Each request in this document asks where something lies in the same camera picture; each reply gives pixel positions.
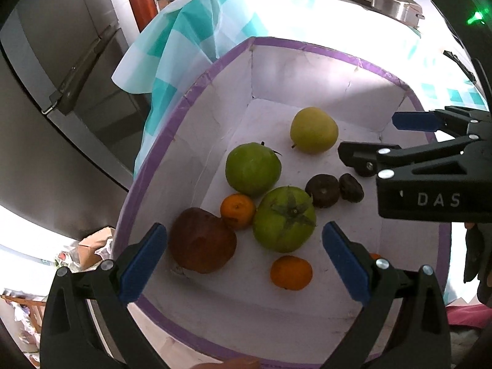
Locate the dark fruit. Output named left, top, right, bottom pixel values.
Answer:
left=304, top=174, right=340, bottom=208
left=339, top=173, right=364, bottom=203

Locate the yellow pear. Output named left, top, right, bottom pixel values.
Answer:
left=290, top=107, right=339, bottom=155

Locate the large green apple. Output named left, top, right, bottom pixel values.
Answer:
left=225, top=142, right=282, bottom=197

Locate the orange tangerine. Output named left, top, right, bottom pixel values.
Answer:
left=270, top=256, right=314, bottom=292
left=220, top=193, right=257, bottom=231

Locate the dark red pomegranate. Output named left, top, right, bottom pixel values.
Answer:
left=168, top=208, right=237, bottom=274

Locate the person's left hand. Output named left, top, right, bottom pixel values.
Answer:
left=191, top=356, right=261, bottom=369

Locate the purple fabric storage box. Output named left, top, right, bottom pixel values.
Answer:
left=114, top=38, right=451, bottom=368

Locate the silver electric cooker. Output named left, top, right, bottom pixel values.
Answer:
left=371, top=0, right=424, bottom=28

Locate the grey refrigerator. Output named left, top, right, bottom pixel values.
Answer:
left=1, top=0, right=150, bottom=239

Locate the teal white checkered tablecloth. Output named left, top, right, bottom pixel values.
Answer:
left=113, top=0, right=485, bottom=169

